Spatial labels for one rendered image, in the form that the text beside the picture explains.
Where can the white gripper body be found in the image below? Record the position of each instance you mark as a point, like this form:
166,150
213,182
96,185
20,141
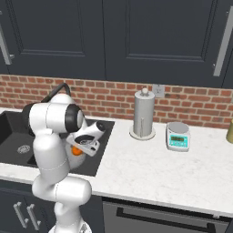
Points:
91,149

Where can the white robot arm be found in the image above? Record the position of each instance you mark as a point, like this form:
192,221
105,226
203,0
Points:
50,151

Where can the white colander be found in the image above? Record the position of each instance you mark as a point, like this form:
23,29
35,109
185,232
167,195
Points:
77,162

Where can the black sink faucet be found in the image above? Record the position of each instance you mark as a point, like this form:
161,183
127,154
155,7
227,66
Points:
59,88

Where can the black sink basin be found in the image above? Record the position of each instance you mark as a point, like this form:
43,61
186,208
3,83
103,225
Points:
15,136

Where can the orange fruit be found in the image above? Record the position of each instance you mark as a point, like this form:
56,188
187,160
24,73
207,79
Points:
75,150

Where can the paper towel roll on holder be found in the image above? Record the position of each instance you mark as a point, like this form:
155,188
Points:
143,113

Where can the dark base cupboard door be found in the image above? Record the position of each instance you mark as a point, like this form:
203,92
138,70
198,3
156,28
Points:
7,212
44,218

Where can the teal kitchen scale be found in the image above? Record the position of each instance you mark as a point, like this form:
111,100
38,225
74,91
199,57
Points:
178,137

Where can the dark dishwasher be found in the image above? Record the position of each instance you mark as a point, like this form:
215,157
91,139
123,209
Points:
151,223

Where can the yellow-green jar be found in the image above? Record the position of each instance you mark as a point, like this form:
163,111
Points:
230,132

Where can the white wall outlet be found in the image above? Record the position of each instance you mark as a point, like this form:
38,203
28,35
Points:
158,90

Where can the dark wall cupboard door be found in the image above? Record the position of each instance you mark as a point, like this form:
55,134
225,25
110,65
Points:
164,36
54,33
229,80
2,36

